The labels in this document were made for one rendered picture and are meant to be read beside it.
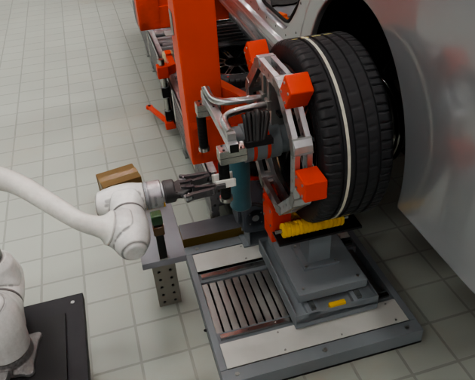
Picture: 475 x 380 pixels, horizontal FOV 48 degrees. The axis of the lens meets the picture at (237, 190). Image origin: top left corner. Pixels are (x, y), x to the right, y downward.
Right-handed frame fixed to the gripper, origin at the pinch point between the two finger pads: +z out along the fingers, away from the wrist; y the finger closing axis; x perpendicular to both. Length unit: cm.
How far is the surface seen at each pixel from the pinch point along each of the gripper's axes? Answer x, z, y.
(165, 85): -45, 4, -183
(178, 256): -37.9, -17.9, -10.5
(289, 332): -75, 20, 8
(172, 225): -38, -17, -29
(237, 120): -13, 21, -61
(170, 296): -78, -23, -30
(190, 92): 5, 1, -60
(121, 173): -65, -34, -119
